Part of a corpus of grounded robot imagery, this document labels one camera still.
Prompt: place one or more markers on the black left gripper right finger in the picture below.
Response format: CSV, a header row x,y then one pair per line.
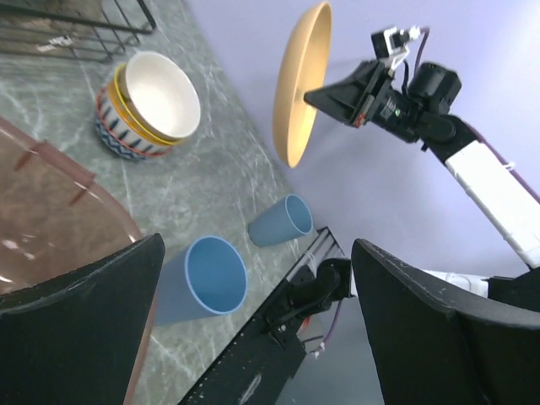
x,y
436,343

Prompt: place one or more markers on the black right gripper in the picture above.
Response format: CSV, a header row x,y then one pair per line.
x,y
366,95

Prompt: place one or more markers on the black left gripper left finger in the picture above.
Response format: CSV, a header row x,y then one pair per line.
x,y
74,339

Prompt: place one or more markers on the tan bottom plate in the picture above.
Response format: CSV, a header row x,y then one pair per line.
x,y
303,69

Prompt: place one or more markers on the plain white ceramic bowl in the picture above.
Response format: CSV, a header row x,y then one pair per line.
x,y
161,95

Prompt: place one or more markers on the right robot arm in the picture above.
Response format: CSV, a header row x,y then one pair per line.
x,y
420,112

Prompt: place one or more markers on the pink transparent plastic bin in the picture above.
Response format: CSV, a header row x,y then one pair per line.
x,y
55,218

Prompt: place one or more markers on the blue plastic cup right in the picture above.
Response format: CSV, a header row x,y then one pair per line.
x,y
286,220

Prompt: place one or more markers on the blue plastic cup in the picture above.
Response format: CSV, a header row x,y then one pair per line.
x,y
286,220
206,279

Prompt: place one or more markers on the blue plastic cup left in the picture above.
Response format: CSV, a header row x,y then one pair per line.
x,y
206,279

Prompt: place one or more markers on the red zigzag bottom bowl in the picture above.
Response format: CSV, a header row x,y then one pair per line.
x,y
108,138

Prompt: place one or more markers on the yellow blue sun bowl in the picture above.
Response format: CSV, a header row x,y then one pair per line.
x,y
129,129

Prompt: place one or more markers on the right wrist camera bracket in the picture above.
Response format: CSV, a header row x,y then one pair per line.
x,y
391,45

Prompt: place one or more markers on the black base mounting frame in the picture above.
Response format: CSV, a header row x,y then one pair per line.
x,y
268,350

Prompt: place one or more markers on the metal wire dish rack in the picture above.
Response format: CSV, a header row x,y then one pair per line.
x,y
88,31

